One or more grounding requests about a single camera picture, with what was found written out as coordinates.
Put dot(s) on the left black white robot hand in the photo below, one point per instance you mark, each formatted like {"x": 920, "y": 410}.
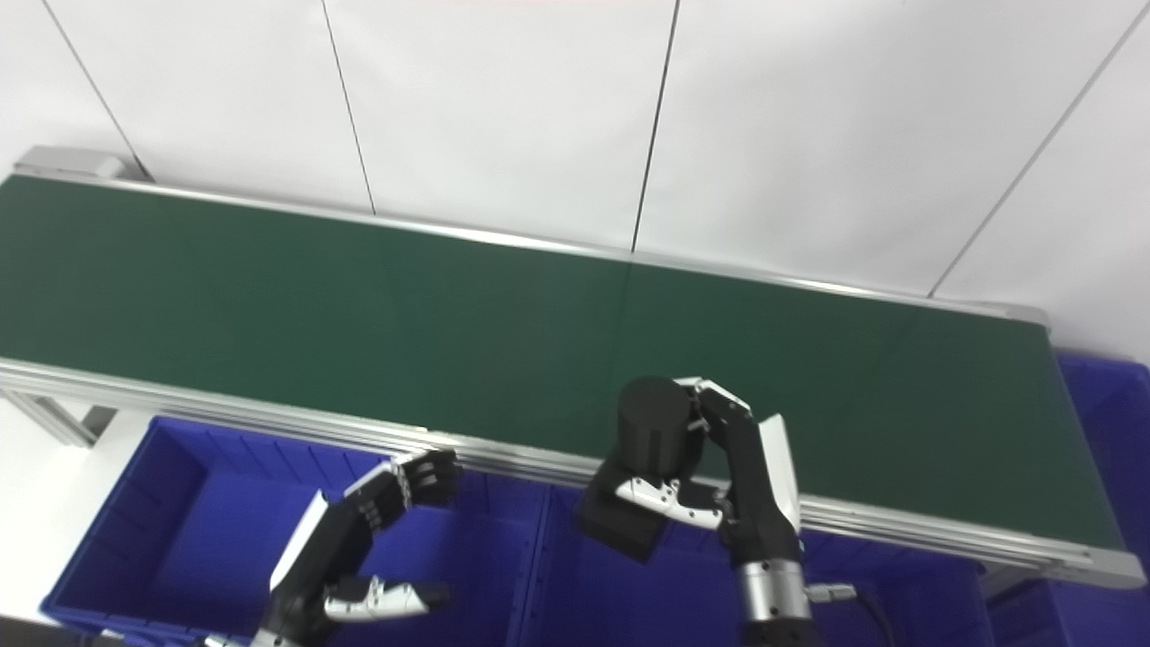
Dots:
{"x": 328, "y": 548}

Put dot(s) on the blue plastic bin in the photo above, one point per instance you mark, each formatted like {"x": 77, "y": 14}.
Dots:
{"x": 1110, "y": 449}
{"x": 198, "y": 530}
{"x": 898, "y": 602}

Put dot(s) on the aluminium conveyor leg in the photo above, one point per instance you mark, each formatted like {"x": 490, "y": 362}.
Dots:
{"x": 54, "y": 418}

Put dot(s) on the black cylinder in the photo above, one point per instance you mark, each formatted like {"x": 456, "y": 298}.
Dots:
{"x": 651, "y": 431}

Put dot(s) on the green conveyor belt aluminium frame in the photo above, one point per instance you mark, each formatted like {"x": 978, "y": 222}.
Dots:
{"x": 404, "y": 323}

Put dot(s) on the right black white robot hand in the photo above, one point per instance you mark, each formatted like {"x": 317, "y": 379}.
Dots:
{"x": 759, "y": 503}

